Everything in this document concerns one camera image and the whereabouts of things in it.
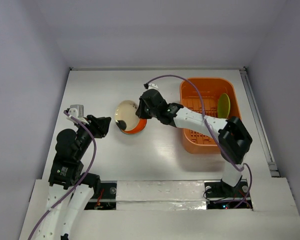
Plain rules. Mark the orange plastic dish rack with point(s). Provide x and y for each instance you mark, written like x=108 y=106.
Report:
x=210 y=90

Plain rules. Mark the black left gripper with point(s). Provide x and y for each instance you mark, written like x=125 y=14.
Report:
x=100 y=125

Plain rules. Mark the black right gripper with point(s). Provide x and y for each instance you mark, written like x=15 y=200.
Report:
x=147 y=105

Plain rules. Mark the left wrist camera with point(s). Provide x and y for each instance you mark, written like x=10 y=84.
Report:
x=75 y=111

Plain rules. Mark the green plate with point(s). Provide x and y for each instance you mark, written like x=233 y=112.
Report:
x=223 y=106

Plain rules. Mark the orange plate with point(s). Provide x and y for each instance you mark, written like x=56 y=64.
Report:
x=139 y=127

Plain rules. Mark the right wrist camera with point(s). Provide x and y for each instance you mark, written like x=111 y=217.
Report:
x=151 y=86

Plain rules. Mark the white front panel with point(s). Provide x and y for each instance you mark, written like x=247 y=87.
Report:
x=176 y=210

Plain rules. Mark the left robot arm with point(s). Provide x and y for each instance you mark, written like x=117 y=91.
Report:
x=70 y=187

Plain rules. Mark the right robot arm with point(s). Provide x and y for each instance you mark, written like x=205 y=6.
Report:
x=230 y=135

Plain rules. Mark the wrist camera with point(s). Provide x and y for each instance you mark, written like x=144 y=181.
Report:
x=151 y=86
x=75 y=111

